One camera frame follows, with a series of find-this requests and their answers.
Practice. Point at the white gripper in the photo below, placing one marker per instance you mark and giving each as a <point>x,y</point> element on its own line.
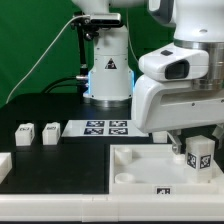
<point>168,106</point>

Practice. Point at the white square tabletop tray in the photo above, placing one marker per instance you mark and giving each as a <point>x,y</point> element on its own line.
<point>155,169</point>

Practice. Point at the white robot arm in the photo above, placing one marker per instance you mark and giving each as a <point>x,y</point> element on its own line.
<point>190,24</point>

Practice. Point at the white sheet with fiducial tags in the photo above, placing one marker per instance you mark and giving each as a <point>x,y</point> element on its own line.
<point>101,128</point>

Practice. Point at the white left fence piece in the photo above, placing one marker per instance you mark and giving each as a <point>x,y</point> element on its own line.
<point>5,165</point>

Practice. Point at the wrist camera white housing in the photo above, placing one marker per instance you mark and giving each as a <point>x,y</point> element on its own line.
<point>172,63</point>

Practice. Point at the white front fence rail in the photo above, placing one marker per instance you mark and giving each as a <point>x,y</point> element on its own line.
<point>112,208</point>

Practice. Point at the black camera on stand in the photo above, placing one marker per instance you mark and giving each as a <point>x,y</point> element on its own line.
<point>88,27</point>

